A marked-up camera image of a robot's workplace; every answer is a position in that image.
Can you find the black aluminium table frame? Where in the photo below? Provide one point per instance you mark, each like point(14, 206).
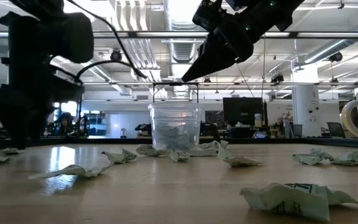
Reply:
point(104, 140)

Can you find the person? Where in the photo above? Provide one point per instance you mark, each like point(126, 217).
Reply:
point(64, 123)

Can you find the black ceiling spotlight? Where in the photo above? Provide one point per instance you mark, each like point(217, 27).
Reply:
point(336, 57)
point(116, 55)

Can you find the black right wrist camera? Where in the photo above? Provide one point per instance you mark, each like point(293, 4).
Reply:
point(207, 14)

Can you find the white bottle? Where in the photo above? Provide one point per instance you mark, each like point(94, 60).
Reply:
point(258, 120)

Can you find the white pillar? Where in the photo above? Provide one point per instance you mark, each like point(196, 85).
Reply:
point(306, 102)

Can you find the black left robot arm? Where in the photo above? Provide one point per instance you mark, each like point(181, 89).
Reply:
point(42, 37)

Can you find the small black ceiling camera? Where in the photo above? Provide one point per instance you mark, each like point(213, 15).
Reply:
point(277, 78)

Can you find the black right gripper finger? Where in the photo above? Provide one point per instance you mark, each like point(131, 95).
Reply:
point(204, 56)
point(219, 62)

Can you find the black office chair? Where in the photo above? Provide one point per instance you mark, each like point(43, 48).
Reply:
point(336, 129)

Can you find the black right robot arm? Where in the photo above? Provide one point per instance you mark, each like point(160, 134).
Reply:
point(278, 12)

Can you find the clear plastic cup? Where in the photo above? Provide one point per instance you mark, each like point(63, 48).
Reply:
point(176, 115)

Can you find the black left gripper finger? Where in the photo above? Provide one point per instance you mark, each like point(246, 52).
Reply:
point(34, 124)
point(9, 124)

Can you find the grey waste bin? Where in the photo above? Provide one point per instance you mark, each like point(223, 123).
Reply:
point(297, 130)

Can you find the slanted silver duct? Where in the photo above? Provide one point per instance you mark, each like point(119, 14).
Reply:
point(337, 46)

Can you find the silver ventilation duct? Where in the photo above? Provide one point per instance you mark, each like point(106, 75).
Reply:
point(182, 46)

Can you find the black monitor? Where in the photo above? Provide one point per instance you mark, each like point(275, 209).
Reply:
point(242, 110)

